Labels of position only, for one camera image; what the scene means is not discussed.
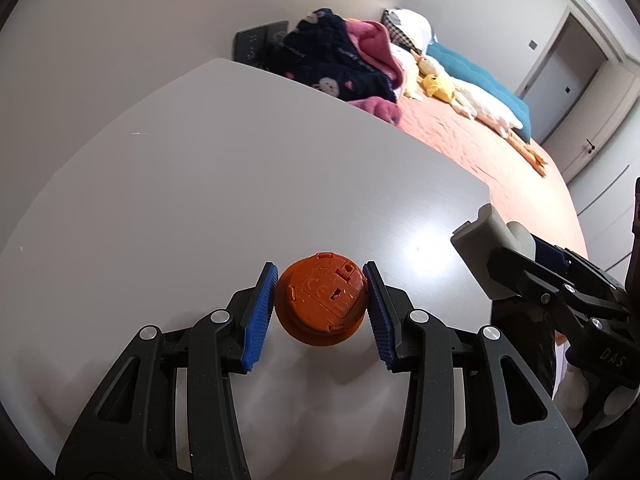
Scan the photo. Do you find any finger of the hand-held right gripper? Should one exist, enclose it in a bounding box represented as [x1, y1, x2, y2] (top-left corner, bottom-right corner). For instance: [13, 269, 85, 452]
[487, 247, 631, 322]
[529, 232, 627, 293]

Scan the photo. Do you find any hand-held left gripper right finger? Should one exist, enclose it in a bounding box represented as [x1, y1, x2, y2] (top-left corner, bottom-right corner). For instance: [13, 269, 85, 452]
[362, 261, 587, 480]

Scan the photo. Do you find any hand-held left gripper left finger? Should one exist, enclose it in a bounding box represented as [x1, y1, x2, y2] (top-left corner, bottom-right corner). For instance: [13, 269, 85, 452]
[56, 261, 279, 480]

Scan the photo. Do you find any orange round plastic toy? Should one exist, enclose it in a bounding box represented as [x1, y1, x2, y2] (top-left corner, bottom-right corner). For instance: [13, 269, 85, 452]
[274, 251, 371, 349]

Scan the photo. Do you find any grey plastic holder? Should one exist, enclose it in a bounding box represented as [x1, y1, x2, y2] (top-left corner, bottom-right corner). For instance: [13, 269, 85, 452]
[450, 203, 537, 302]

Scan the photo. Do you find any white wardrobe door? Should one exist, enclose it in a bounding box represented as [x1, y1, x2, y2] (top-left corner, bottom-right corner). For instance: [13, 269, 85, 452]
[544, 60, 640, 273]

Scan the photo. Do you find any white plush goose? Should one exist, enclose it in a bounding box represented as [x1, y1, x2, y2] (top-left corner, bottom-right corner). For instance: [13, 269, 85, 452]
[414, 55, 551, 177]

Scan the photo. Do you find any grey room door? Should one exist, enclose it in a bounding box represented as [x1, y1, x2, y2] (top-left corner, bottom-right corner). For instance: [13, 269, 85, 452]
[517, 7, 612, 144]

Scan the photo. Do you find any teal pillow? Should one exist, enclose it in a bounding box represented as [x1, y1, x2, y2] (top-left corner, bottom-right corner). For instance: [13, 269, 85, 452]
[425, 40, 532, 144]

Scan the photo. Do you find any yellow plush duck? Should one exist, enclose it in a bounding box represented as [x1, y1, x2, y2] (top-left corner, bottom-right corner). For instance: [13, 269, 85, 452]
[419, 74, 456, 104]

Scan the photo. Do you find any navy printed blanket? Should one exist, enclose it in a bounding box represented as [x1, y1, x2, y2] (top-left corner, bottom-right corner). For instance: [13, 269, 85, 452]
[262, 8, 404, 104]

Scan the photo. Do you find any checked white pillow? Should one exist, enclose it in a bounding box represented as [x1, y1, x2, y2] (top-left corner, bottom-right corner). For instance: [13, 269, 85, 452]
[382, 8, 434, 54]

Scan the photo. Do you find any pink fleece blanket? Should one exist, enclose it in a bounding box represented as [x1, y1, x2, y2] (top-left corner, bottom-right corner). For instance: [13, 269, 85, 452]
[345, 20, 407, 127]

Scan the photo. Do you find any black wall socket panel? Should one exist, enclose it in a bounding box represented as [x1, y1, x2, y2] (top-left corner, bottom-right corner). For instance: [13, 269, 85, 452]
[234, 21, 291, 69]

